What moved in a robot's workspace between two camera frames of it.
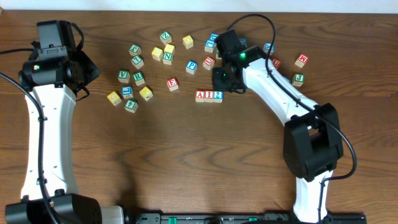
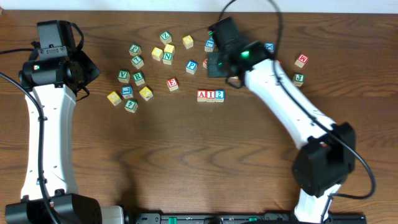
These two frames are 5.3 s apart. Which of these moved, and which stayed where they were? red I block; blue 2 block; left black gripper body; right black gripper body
Moved: right black gripper body
Stayed: blue 2 block; left black gripper body; red I block
